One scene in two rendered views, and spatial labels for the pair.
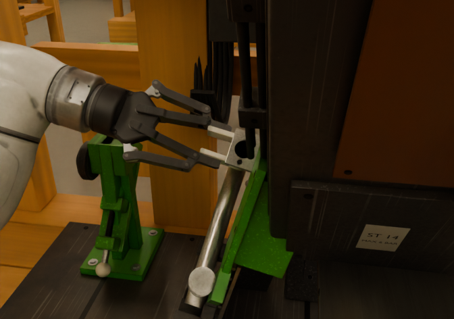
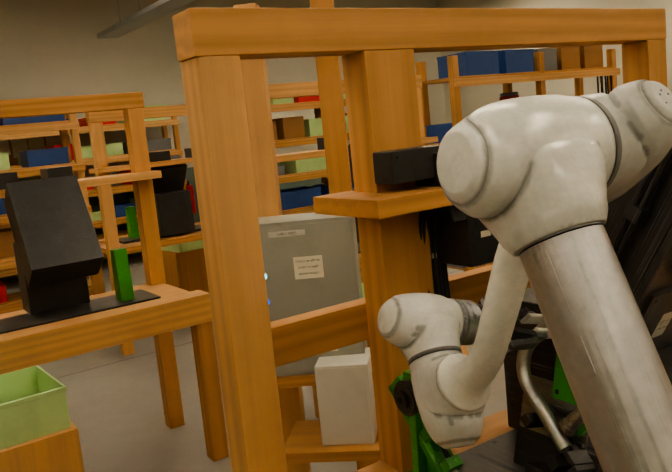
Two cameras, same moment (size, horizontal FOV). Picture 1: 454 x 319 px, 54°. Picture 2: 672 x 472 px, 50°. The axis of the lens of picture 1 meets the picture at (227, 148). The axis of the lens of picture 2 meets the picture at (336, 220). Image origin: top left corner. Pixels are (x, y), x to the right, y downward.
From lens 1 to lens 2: 1.36 m
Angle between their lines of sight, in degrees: 44
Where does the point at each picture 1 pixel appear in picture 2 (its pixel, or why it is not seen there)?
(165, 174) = not seen: hidden behind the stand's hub
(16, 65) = (442, 302)
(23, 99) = (457, 323)
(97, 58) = (319, 324)
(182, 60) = not seen: hidden behind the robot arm
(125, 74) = (344, 332)
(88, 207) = not seen: outside the picture
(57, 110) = (471, 326)
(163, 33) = (404, 277)
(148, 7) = (393, 259)
